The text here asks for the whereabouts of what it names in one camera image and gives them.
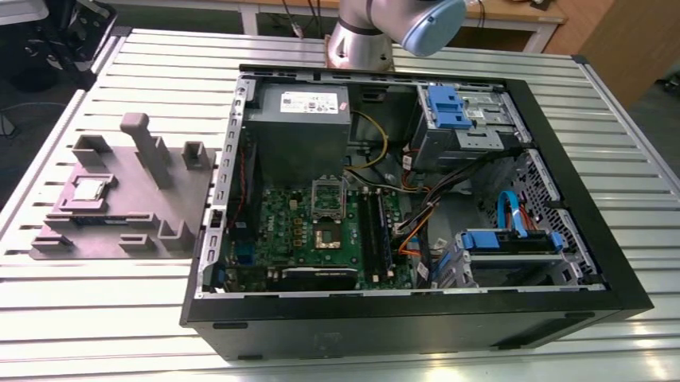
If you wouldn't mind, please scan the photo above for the black office chair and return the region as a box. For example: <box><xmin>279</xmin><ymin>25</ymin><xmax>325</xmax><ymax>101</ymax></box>
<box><xmin>10</xmin><ymin>67</ymin><xmax>80</xmax><ymax>93</ymax></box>

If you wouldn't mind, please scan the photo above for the red wire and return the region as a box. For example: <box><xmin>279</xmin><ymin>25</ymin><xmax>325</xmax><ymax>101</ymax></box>
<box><xmin>517</xmin><ymin>206</ymin><xmax>539</xmax><ymax>236</ymax></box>

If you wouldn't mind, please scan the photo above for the hard disk in blue carrier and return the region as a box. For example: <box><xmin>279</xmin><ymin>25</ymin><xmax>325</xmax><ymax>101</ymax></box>
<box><xmin>460</xmin><ymin>230</ymin><xmax>565</xmax><ymax>255</ymax></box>

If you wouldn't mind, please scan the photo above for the green motherboard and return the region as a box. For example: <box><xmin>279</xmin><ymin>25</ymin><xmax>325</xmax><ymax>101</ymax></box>
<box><xmin>221</xmin><ymin>185</ymin><xmax>417</xmax><ymax>294</ymax></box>

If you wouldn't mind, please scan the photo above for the grey power supply unit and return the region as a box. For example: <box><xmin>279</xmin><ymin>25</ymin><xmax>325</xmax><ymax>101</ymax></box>
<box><xmin>242</xmin><ymin>82</ymin><xmax>353</xmax><ymax>178</ymax></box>

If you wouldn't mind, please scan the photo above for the yellow wire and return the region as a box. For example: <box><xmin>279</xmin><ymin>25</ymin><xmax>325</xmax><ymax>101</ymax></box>
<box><xmin>344</xmin><ymin>110</ymin><xmax>390</xmax><ymax>173</ymax></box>

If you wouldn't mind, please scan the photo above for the silver drive cage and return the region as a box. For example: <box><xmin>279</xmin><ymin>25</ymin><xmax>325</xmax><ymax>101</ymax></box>
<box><xmin>412</xmin><ymin>81</ymin><xmax>532</xmax><ymax>172</ymax></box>

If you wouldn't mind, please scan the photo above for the blue plastic drive carrier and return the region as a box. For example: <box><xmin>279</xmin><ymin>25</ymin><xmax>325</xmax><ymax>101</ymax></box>
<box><xmin>426</xmin><ymin>85</ymin><xmax>477</xmax><ymax>131</ymax></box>

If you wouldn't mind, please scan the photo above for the silver CPU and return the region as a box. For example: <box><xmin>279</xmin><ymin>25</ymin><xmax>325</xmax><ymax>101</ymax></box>
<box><xmin>72</xmin><ymin>178</ymin><xmax>111</xmax><ymax>201</ymax></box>

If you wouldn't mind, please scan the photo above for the wooden cabinet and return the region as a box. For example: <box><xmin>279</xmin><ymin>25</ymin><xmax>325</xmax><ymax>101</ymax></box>
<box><xmin>541</xmin><ymin>0</ymin><xmax>680</xmax><ymax>109</ymax></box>

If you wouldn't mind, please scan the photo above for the wooden desk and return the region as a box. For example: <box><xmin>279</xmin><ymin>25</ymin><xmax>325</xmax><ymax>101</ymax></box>
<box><xmin>87</xmin><ymin>0</ymin><xmax>568</xmax><ymax>53</ymax></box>

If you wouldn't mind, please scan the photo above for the black graphics card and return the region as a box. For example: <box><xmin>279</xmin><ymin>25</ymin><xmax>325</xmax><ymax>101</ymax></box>
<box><xmin>265</xmin><ymin>264</ymin><xmax>361</xmax><ymax>292</ymax></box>

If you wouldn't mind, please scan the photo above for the black open PC case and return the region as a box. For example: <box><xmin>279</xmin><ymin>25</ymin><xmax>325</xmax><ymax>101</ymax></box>
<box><xmin>179</xmin><ymin>63</ymin><xmax>655</xmax><ymax>361</ymax></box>

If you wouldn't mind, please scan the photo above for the blue flat data wire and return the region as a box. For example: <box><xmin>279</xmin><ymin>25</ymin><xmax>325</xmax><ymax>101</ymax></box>
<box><xmin>497</xmin><ymin>189</ymin><xmax>533</xmax><ymax>239</ymax></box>

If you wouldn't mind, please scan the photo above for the black cable bundle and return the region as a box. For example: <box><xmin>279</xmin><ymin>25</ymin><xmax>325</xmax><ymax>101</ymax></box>
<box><xmin>396</xmin><ymin>146</ymin><xmax>531</xmax><ymax>236</ymax></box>

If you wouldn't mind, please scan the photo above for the orange wire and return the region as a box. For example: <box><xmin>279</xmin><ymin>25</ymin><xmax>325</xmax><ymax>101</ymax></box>
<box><xmin>397</xmin><ymin>222</ymin><xmax>429</xmax><ymax>258</ymax></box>

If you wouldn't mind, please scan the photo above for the silver disk bay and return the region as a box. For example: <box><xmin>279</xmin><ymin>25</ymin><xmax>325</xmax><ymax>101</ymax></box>
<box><xmin>454</xmin><ymin>228</ymin><xmax>600</xmax><ymax>288</ymax></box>

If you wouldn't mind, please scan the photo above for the grey parts rack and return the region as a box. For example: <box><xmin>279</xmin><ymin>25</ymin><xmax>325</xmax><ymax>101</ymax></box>
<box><xmin>28</xmin><ymin>112</ymin><xmax>222</xmax><ymax>260</ymax></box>

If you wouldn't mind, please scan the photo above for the cable with metal plug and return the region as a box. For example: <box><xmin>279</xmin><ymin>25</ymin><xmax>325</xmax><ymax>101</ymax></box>
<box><xmin>279</xmin><ymin>0</ymin><xmax>306</xmax><ymax>40</ymax></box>

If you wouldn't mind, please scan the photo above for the grey white wire bundle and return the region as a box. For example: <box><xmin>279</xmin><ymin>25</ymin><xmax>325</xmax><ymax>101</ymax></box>
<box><xmin>348</xmin><ymin>169</ymin><xmax>426</xmax><ymax>194</ymax></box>

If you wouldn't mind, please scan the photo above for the metal socket cover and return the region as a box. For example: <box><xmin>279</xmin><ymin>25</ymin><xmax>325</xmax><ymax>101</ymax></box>
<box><xmin>310</xmin><ymin>177</ymin><xmax>350</xmax><ymax>220</ymax></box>

